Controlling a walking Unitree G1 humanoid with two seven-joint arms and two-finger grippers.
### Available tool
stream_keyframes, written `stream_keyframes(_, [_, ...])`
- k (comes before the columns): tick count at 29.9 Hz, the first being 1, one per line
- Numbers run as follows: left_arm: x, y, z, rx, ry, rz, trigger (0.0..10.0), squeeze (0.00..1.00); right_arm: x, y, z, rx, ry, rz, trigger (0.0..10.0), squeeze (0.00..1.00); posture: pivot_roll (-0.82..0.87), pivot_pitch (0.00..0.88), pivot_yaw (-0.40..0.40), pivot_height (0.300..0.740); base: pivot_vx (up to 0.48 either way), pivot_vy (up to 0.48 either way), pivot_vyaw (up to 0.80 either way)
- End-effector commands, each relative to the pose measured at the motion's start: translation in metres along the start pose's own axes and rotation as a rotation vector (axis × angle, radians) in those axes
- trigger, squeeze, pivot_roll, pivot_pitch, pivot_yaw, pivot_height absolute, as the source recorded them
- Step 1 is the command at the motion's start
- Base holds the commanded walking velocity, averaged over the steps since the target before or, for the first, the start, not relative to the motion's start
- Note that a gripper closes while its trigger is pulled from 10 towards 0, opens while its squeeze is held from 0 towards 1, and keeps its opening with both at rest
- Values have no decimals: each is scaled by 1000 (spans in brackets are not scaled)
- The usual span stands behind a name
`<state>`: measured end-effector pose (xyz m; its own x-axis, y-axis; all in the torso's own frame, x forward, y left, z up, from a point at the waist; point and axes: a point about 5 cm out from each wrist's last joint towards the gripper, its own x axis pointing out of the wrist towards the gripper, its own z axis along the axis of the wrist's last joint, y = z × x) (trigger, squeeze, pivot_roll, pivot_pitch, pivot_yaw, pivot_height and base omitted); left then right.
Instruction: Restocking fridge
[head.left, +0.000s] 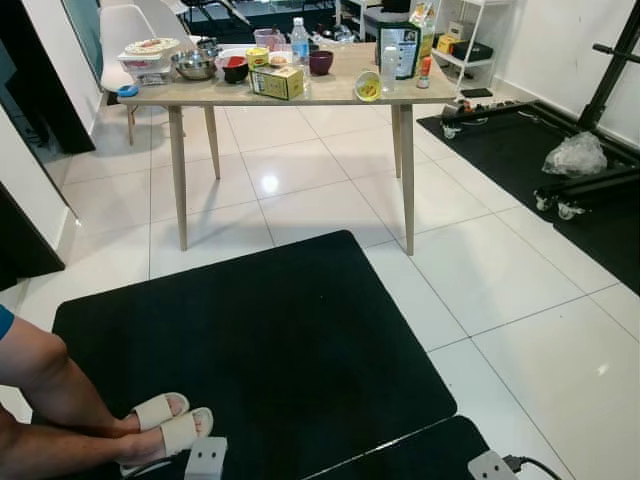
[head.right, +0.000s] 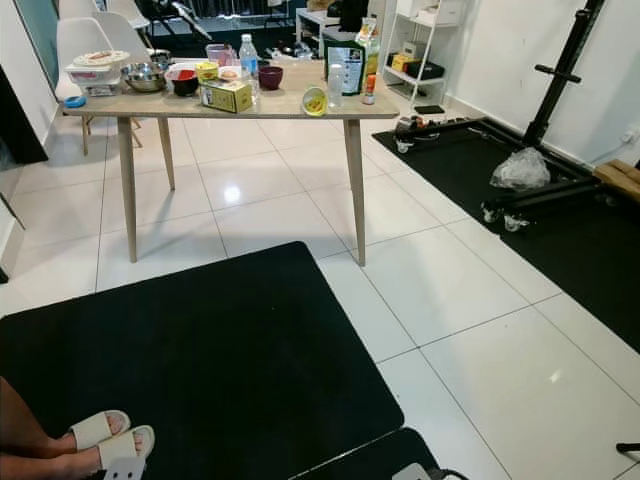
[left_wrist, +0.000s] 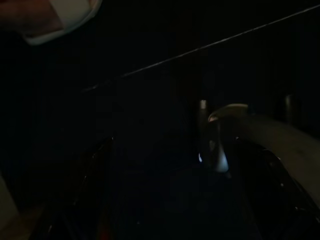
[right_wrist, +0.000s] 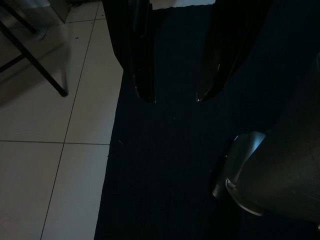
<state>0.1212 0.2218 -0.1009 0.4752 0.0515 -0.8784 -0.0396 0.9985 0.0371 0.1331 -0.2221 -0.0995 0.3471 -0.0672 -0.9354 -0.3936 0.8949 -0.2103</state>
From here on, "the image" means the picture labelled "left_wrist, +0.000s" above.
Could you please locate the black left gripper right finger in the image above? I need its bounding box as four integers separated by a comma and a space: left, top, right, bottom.
233, 136, 320, 240

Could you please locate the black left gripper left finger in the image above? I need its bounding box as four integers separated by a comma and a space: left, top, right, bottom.
32, 136, 118, 240

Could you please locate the pale rounded cylinder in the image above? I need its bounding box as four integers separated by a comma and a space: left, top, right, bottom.
207, 103, 320, 186

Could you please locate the white round container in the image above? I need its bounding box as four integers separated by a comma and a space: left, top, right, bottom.
0, 0, 104, 46

